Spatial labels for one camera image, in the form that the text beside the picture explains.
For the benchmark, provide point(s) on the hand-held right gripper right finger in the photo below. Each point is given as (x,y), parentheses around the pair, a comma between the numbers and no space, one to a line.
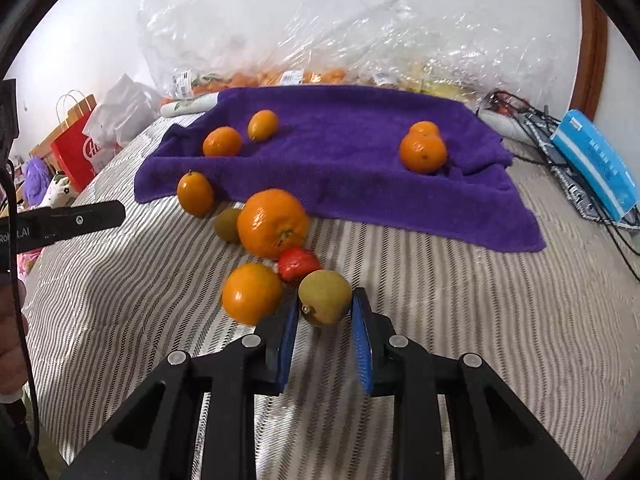
(361,345)

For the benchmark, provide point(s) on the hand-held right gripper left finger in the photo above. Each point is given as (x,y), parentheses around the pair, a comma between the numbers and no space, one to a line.
(287,345)

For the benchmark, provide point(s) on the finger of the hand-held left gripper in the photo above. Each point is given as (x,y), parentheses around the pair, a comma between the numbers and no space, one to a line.
(85,220)

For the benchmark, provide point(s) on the greenish brown kiwi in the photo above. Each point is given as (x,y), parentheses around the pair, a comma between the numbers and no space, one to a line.
(227,225)
(325,297)

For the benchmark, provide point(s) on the red strawberry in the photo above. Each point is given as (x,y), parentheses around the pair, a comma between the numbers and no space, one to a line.
(298,265)

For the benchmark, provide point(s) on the small oval orange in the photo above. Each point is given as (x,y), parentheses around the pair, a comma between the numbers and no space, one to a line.
(195,193)
(263,125)

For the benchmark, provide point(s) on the large orange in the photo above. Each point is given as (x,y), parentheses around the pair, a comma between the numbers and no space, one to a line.
(272,223)
(423,152)

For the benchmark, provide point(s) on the person's left hand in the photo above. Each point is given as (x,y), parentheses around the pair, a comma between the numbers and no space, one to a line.
(10,355)

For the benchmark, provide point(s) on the white spotted plush toy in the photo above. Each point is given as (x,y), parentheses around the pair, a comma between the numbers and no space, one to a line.
(57,191)

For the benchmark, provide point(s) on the purple plush toy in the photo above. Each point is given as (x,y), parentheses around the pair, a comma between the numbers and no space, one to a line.
(36,180)

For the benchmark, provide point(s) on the red paper bag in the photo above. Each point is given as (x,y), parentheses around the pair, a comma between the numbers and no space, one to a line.
(75,150)

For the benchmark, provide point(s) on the brown paper bag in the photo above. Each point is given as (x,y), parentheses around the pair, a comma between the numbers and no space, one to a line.
(45,145)

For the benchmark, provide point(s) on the striped bed cover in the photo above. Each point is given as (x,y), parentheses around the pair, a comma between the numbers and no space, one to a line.
(450,310)

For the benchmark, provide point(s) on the white plastic bag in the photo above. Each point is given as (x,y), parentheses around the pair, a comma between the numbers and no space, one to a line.
(120,110)

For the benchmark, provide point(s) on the purple towel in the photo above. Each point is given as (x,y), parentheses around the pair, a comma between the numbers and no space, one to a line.
(340,160)

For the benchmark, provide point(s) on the black white checkered cloth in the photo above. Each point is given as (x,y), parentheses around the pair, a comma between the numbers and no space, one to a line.
(575,192)

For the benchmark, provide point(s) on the blue tissue box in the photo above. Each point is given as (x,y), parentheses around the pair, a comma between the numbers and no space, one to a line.
(595,160)

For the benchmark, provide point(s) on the clear bag of yellow produce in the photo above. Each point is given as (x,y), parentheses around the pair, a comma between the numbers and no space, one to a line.
(400,35)

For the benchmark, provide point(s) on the clear bag of red produce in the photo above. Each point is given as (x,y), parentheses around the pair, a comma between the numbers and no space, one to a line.
(525,60)

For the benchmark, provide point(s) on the brown wooden door frame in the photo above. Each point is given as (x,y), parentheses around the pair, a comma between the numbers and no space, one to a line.
(592,50)

